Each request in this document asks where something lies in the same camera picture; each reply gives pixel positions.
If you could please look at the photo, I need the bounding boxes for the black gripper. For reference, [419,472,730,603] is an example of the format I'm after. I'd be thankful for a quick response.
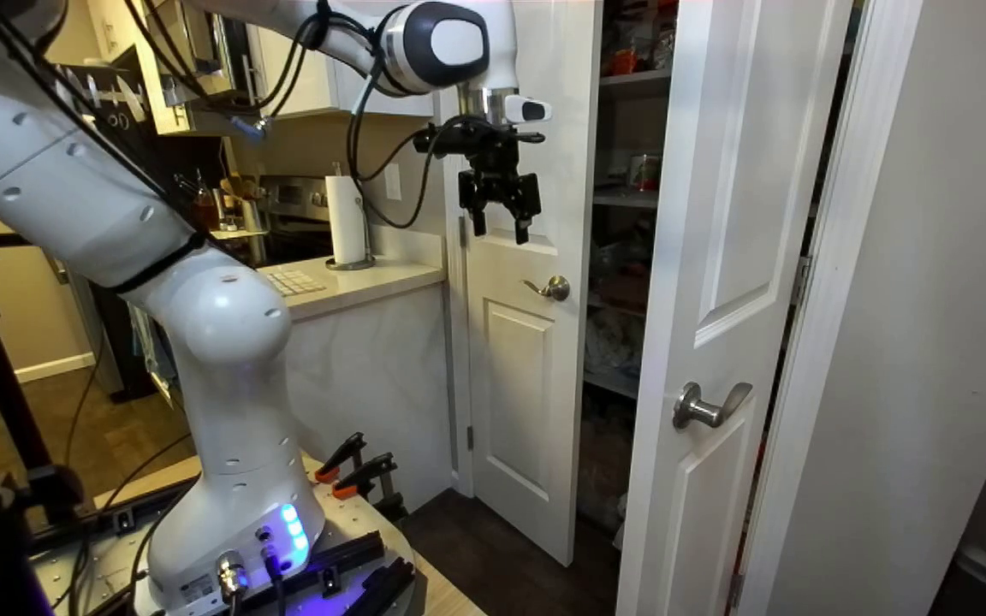
[416,114,547,246]

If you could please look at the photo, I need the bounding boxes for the white panel door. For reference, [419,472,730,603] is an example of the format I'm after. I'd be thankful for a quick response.
[614,0,862,616]
[438,0,606,571]

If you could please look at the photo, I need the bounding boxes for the light stone countertop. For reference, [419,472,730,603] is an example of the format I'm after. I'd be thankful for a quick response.
[254,253,449,326]

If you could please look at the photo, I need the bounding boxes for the pantry shelves with goods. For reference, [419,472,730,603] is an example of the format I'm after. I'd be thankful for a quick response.
[577,0,683,539]

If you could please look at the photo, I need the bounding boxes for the white paper towel roll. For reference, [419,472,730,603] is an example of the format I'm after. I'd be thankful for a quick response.
[321,170,378,273]

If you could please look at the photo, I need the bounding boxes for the stainless steel stove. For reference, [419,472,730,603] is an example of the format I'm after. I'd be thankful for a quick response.
[256,170,336,267]

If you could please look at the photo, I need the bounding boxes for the white counter base panel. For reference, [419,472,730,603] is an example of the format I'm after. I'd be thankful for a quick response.
[276,285,460,520]

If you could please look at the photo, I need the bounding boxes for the white grid-patterned countertop item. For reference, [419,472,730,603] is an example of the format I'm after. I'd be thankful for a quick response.
[259,261,331,304]

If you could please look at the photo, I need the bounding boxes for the orange black spring clamp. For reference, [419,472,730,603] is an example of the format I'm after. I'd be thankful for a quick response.
[329,453,408,506]
[307,431,372,488]

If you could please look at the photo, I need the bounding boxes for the cream open shelf unit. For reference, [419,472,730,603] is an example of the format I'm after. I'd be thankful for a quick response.
[44,0,265,145]

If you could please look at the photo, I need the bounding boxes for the wooden robot mounting board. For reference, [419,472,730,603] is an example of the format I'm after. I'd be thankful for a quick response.
[25,453,486,616]

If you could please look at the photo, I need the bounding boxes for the brass door handle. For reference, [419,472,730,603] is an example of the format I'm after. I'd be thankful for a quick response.
[522,270,577,308]

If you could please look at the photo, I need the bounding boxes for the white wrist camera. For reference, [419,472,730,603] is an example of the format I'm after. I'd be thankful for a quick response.
[482,84,550,125]

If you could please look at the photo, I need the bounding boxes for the white wall outlet plate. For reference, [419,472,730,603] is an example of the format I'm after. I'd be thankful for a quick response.
[379,162,408,204]

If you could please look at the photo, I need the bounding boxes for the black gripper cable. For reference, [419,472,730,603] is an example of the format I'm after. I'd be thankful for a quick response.
[340,64,441,234]

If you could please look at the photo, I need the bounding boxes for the white panel door, brass handle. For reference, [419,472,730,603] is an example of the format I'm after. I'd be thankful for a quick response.
[438,0,606,571]

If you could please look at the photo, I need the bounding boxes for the white wall cabinet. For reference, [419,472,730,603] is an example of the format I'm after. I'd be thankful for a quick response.
[243,21,452,122]

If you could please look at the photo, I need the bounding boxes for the silver lever door handle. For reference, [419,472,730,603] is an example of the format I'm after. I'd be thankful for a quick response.
[671,375,758,434]

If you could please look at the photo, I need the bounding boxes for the white door frame trim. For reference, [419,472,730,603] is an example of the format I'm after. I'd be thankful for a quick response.
[730,0,933,616]

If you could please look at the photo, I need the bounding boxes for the black mounting rail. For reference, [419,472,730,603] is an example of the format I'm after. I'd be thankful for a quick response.
[234,527,433,616]

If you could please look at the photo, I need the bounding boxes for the black cable bundle along arm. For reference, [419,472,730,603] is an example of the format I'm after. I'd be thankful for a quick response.
[0,0,336,261]

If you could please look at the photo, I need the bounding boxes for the black floor cable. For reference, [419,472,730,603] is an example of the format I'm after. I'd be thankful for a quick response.
[50,361,198,616]

